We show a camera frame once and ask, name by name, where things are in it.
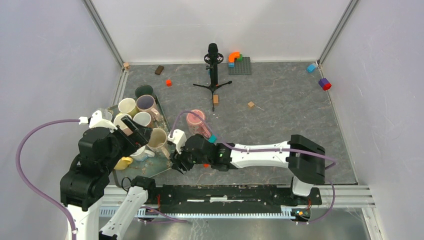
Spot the salmon flower mug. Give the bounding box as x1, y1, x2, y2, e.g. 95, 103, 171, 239
132, 112, 154, 128

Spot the floral green tray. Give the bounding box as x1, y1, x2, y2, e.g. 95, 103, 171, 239
107, 98, 171, 179

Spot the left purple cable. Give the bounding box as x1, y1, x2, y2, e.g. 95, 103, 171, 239
15, 119, 84, 240

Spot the yellow-green octagonal mug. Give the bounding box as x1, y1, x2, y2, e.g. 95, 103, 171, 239
118, 98, 139, 117

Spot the black microphone on tripod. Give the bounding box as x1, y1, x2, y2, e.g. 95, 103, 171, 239
193, 43, 233, 101

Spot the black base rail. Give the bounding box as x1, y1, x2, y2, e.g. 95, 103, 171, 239
145, 185, 314, 214

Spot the blue white mug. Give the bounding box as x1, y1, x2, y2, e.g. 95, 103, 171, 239
129, 146, 156, 162

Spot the green lego brick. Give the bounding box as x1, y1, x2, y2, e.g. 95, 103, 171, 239
235, 54, 243, 62

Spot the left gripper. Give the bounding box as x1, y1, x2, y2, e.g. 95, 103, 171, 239
102, 113, 153, 171

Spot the teal block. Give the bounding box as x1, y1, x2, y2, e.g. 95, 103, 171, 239
208, 134, 218, 144

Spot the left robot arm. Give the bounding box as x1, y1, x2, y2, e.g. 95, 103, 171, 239
60, 115, 157, 240

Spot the small tan wooden block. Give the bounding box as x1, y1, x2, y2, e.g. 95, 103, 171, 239
247, 101, 255, 109

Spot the tall seashell cream mug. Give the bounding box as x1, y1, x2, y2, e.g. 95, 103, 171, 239
147, 128, 170, 160

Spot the small wooden cube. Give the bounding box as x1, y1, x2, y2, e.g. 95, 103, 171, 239
123, 62, 130, 71

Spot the pink ghost pattern mug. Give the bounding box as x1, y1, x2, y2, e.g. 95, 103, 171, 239
186, 109, 211, 139

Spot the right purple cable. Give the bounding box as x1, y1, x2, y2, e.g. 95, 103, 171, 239
169, 110, 338, 224

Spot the orange curved block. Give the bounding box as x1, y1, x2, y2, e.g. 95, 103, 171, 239
228, 51, 240, 63

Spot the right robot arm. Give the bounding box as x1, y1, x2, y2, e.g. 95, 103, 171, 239
167, 130, 326, 204

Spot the dark green mug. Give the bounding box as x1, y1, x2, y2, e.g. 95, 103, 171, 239
134, 84, 156, 98

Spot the iridescent pink mug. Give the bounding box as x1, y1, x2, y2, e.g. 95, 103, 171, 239
136, 94, 162, 119

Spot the yellow mug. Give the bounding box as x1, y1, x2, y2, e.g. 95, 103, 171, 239
113, 157, 133, 171

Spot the purple cable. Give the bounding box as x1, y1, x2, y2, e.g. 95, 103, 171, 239
169, 110, 338, 224
15, 119, 84, 240

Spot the grey lego baseplate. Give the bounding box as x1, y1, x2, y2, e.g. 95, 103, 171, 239
228, 57, 252, 75

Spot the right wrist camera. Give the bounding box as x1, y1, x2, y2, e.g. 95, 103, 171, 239
167, 129, 187, 155

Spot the blue block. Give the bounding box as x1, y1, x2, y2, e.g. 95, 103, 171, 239
306, 63, 318, 73

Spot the pink octagonal mug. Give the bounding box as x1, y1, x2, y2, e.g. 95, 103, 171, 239
113, 113, 133, 132

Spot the brown block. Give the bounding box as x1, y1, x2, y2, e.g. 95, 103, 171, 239
154, 65, 165, 76

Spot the purple red block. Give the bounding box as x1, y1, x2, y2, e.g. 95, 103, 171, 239
318, 78, 332, 91

